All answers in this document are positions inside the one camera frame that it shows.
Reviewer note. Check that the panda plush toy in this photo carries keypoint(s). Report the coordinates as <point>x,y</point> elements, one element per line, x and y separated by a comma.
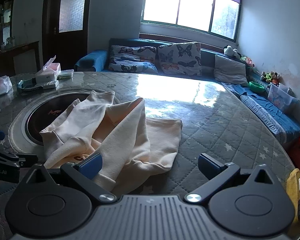
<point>230,52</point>

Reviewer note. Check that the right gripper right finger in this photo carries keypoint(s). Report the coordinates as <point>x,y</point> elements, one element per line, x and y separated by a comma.
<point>218,174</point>

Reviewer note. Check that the butterfly pillow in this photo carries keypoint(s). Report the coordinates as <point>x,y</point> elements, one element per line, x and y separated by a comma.
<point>133,59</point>
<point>180,58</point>

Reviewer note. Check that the grey cushion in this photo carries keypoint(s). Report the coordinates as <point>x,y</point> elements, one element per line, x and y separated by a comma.
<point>230,71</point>

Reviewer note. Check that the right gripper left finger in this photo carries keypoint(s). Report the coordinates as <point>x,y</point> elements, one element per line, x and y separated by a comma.
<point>80,177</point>

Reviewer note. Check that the black induction cooktop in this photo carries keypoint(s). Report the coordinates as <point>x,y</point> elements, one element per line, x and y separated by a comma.
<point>47,111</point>

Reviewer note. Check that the pink plastic box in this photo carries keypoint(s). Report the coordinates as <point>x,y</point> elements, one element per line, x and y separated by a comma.
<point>53,67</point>

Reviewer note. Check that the yellow cloth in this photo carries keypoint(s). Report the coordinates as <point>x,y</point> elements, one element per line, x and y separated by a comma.
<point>293,190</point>

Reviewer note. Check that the green brown plush toys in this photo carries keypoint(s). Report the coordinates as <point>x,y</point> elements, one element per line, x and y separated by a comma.
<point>271,77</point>

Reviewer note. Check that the left butterfly pillow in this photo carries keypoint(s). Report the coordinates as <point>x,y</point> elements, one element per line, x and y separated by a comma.
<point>133,59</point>

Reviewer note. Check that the cream cloth garment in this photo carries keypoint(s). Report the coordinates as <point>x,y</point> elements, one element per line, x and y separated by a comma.
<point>133,146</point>

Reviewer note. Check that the grey quilted star tablecloth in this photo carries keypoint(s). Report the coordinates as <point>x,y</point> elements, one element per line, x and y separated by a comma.
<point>215,122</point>

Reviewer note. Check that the right butterfly pillow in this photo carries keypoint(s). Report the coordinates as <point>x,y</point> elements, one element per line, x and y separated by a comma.
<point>180,58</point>

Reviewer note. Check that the green bowl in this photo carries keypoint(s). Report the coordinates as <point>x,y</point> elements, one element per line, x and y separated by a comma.
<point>256,87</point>

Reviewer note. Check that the white tissue box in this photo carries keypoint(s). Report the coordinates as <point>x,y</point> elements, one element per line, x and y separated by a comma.
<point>44,76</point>

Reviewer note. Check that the clear plastic storage box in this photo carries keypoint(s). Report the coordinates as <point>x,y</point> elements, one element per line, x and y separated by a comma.
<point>282,100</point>

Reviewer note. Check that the dark wooden door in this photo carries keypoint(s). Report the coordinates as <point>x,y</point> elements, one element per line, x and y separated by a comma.
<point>65,31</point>

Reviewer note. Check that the dark wooden cabinet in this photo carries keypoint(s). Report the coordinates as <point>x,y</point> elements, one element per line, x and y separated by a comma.
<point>8,48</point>

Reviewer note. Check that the small green white box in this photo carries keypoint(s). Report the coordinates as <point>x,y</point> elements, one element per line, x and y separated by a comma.
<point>65,74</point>

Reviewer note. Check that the blue corner sofa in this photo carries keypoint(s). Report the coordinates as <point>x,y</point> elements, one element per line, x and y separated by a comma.
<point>284,127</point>

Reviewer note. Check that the window with green frame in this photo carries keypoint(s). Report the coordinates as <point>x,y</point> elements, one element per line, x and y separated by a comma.
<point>216,17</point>

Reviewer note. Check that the teal black device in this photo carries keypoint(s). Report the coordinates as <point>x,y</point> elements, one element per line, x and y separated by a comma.
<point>31,86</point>

